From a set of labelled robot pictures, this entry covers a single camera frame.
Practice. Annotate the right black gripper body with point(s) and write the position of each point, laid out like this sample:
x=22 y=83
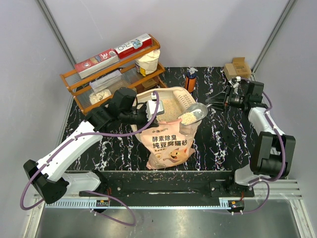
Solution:
x=235 y=100

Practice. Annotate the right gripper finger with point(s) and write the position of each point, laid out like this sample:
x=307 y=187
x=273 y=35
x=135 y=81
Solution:
x=216 y=104
x=220 y=97

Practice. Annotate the metal litter scoop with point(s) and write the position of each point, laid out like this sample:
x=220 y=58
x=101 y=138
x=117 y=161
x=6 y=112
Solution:
x=195 y=113

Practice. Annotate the pink cat litter bag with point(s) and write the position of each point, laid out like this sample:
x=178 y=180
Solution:
x=169 y=144

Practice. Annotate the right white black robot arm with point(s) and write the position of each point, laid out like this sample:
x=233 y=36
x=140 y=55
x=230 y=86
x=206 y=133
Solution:
x=273 y=152

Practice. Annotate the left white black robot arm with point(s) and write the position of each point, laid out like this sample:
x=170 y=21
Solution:
x=48 y=176

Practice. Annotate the beige plastic litter box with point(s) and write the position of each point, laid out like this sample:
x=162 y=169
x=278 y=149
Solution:
x=175 y=101

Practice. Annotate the brown cardboard box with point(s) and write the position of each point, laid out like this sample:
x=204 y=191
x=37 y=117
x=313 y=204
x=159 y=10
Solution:
x=238 y=67

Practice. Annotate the brown box under shelf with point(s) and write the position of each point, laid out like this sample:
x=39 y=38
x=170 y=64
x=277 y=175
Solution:
x=149 y=84

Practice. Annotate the clear plastic box on shelf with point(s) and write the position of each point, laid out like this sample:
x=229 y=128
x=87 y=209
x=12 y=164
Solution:
x=106 y=81

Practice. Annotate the red white box right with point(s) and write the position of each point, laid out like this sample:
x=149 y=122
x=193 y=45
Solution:
x=133 y=46

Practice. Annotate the red white box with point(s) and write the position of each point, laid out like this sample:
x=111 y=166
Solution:
x=96 y=63
x=133 y=46

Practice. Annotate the red white box left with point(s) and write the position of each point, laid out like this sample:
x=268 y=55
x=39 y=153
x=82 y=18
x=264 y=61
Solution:
x=96 y=63

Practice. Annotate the orange pump bottle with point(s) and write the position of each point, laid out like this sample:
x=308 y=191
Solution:
x=190 y=79

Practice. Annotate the white paper bag upper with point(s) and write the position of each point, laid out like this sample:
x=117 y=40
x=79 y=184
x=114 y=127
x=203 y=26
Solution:
x=147 y=63

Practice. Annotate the white paper bag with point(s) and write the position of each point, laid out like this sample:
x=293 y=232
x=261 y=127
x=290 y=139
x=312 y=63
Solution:
x=96 y=97
x=147 y=63

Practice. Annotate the white paper bag lower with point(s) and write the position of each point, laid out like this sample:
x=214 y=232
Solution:
x=96 y=97

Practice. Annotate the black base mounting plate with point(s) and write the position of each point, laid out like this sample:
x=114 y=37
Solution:
x=171 y=188

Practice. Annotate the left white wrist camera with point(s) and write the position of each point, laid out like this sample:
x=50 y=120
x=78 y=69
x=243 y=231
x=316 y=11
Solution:
x=153 y=105

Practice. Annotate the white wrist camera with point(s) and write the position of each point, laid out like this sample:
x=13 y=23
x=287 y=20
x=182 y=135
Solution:
x=234 y=83
x=153 y=105

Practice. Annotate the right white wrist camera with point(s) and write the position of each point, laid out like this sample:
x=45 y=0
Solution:
x=234 y=83

